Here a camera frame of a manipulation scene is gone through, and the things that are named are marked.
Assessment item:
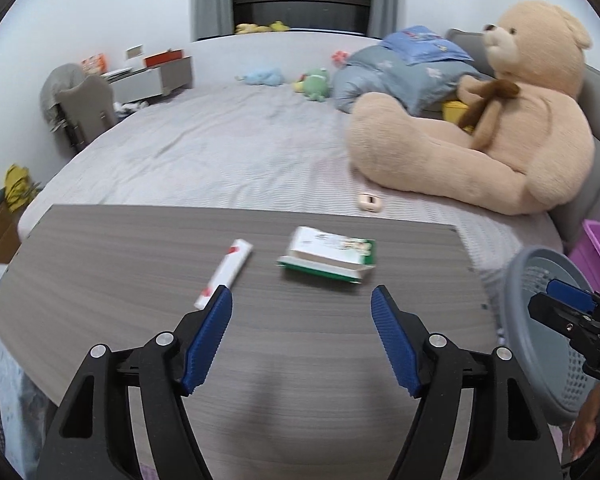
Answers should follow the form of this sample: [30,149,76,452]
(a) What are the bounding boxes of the light blue elephant plush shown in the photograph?
[236,66,285,87]

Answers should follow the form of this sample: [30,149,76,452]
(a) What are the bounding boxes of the blue grey pillows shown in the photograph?
[332,45,491,116]

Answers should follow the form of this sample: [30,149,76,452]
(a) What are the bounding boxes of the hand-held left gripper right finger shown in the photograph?
[371,285,563,480]

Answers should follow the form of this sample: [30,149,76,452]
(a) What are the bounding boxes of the yellow cloth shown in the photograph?
[5,163,43,211]

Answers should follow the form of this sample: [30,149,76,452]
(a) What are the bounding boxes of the grey chair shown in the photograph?
[55,77,118,153]

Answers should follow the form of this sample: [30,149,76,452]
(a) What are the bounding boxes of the pale floral cloth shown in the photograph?
[0,330,56,480]

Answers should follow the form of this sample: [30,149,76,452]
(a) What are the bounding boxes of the red box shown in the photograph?
[144,48,186,68]

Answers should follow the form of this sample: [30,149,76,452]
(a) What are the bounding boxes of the person's right hand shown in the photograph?
[569,387,600,466]

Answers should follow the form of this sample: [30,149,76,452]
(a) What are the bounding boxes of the green frog plush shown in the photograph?
[293,66,331,101]

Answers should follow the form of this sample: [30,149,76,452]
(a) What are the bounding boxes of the bed with grey sheet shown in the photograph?
[17,27,566,281]

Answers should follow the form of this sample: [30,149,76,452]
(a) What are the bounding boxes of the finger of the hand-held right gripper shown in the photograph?
[527,292,596,342]
[546,279,598,313]

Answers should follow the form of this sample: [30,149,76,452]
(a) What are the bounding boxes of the grey and white cabinet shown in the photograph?
[102,56,194,108]

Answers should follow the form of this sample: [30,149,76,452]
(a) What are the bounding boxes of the blue printed pillow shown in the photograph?
[382,25,476,67]

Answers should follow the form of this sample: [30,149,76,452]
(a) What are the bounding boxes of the large beige teddy bear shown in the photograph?
[346,0,596,217]

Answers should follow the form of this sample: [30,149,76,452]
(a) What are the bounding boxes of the grey garment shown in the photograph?
[40,63,88,133]

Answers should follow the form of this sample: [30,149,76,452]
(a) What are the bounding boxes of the orange packet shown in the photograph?
[80,53,108,75]

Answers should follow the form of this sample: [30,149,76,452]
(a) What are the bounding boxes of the white tube with red print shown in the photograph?
[194,239,253,311]

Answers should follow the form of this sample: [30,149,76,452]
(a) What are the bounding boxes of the grey perforated plastic basket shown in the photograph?
[502,246,600,426]

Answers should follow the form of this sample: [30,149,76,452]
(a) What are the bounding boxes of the green and white carton box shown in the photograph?
[276,226,378,286]

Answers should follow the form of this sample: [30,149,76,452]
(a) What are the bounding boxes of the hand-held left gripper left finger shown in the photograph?
[36,285,233,480]

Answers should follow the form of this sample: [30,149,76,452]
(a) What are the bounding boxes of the yellow plastic toy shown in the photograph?
[441,100,477,135]

